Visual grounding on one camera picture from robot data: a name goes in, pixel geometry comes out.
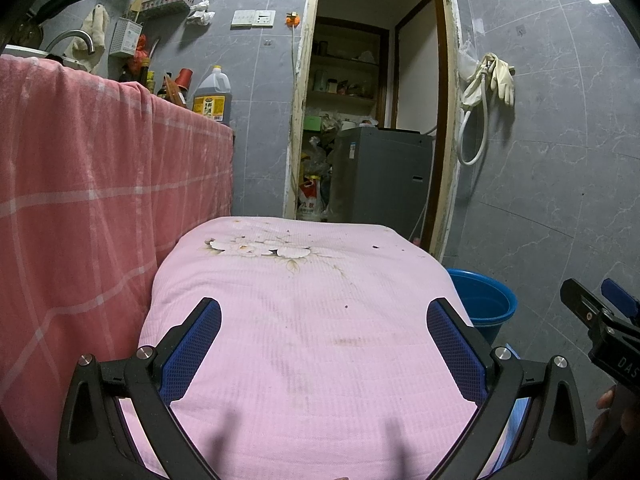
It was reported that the red plastic bag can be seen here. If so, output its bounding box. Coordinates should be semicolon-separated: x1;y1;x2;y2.
127;35;151;73

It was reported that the white cable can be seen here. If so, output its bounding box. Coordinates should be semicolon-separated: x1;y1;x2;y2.
290;26;302;81

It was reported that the metal wall rack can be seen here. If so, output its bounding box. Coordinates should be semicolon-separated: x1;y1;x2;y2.
140;0;193;17

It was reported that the wooden door frame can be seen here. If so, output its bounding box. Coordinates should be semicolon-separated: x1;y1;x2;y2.
282;0;461;261

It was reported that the beige hanging towel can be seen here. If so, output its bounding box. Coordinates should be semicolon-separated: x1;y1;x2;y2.
70;4;110;73

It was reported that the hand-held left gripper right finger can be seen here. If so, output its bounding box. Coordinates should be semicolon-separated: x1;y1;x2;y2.
425;297;591;480

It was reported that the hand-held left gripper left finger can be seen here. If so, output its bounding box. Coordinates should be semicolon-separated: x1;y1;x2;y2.
57;296;223;480

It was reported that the pink checked cloth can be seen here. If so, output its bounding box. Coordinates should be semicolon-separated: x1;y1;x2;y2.
0;55;235;480

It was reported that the crumpled white bag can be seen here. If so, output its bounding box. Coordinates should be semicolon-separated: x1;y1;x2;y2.
186;0;216;26

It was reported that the blue plastic basin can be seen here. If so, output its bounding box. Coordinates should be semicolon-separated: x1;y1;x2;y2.
445;268;518;346

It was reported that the white red rice bag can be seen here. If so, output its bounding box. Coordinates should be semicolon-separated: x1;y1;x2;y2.
297;175;323;222

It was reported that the cream rubber glove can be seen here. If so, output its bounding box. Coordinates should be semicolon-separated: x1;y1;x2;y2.
461;55;489;109
487;52;516;106

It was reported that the large cooking oil jug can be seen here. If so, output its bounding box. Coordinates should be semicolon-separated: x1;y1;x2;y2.
192;65;233;126

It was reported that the grey washing machine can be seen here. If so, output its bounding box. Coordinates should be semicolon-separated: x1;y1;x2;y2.
327;126;435;243

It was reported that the person's right hand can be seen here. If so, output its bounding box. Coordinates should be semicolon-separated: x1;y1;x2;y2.
588;385;619;449

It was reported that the pink quilted blanket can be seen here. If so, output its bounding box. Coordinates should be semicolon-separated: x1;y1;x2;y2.
137;216;501;480

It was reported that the metal faucet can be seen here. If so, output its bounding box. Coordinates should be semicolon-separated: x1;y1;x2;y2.
47;30;96;58

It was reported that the wooden shelf cabinet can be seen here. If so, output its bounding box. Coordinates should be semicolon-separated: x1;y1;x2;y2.
307;15;391;131

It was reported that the white hose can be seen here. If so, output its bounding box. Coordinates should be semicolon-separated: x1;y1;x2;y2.
457;52;493;166

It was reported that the white sink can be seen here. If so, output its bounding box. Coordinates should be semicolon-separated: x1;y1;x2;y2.
0;45;86;68

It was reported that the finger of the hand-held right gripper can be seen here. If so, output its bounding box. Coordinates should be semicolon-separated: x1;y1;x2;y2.
600;278;640;326
560;278;615;342

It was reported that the clear plastic bag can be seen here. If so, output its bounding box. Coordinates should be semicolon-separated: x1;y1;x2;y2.
457;40;481;83

